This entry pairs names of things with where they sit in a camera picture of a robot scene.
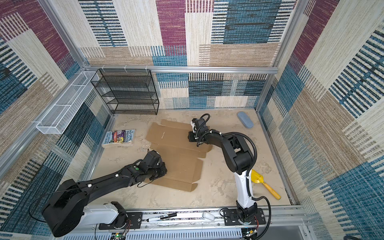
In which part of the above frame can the brown cardboard box sheet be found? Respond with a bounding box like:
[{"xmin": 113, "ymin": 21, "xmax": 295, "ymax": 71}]
[{"xmin": 146, "ymin": 119, "xmax": 213, "ymax": 192}]

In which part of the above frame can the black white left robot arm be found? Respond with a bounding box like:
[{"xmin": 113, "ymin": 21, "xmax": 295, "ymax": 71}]
[{"xmin": 42, "ymin": 151, "xmax": 167, "ymax": 238}]

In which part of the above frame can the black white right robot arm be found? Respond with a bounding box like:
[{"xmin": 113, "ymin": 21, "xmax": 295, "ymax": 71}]
[{"xmin": 188, "ymin": 114, "xmax": 258, "ymax": 224}]

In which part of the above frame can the colourful paperback book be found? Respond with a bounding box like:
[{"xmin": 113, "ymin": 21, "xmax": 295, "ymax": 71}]
[{"xmin": 102, "ymin": 129, "xmax": 136, "ymax": 148}]

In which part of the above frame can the blue-grey glasses case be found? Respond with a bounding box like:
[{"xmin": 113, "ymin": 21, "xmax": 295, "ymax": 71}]
[{"xmin": 237, "ymin": 111, "xmax": 254, "ymax": 129}]

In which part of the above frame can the black white marker pen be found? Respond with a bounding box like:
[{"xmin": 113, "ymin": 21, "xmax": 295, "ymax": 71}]
[{"xmin": 147, "ymin": 212, "xmax": 177, "ymax": 223}]

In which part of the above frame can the small white plastic piece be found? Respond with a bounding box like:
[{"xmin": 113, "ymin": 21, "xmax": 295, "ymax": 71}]
[{"xmin": 202, "ymin": 211, "xmax": 216, "ymax": 222}]

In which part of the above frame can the yellow toy shovel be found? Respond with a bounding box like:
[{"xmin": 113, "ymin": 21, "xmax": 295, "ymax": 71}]
[{"xmin": 251, "ymin": 170, "xmax": 281, "ymax": 200}]

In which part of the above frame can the black corrugated cable conduit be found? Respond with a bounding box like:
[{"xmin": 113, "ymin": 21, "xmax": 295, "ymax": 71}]
[{"xmin": 194, "ymin": 113, "xmax": 272, "ymax": 240}]

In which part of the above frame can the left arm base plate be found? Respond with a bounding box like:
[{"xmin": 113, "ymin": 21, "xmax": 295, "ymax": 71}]
[{"xmin": 98, "ymin": 212, "xmax": 143, "ymax": 231}]

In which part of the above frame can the black wire shelf rack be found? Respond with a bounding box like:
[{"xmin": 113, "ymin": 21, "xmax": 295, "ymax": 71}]
[{"xmin": 91, "ymin": 69, "xmax": 160, "ymax": 115}]

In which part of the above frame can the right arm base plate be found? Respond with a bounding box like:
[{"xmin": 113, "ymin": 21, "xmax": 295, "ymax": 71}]
[{"xmin": 219, "ymin": 208, "xmax": 267, "ymax": 226}]

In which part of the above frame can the white wire mesh basket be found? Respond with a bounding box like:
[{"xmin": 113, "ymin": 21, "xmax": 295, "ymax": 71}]
[{"xmin": 36, "ymin": 71, "xmax": 96, "ymax": 135}]

